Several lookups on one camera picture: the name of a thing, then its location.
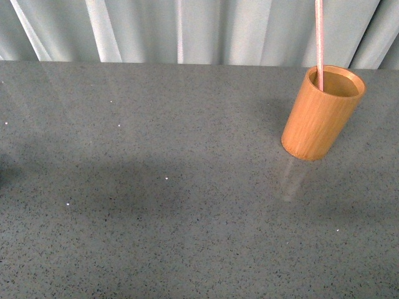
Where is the pink chopstick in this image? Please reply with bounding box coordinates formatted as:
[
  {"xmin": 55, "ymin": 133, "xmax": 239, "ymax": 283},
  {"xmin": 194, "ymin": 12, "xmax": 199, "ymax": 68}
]
[{"xmin": 315, "ymin": 0, "xmax": 324, "ymax": 92}]

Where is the wooden bamboo chopstick holder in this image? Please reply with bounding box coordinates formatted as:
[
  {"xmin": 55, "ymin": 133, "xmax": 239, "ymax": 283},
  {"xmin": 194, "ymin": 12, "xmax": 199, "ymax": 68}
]
[{"xmin": 281, "ymin": 65, "xmax": 367, "ymax": 161}]

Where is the white pleated curtain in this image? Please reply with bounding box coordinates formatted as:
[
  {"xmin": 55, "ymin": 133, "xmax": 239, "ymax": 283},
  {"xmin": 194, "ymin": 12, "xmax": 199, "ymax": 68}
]
[{"xmin": 1, "ymin": 1, "xmax": 398, "ymax": 69}]

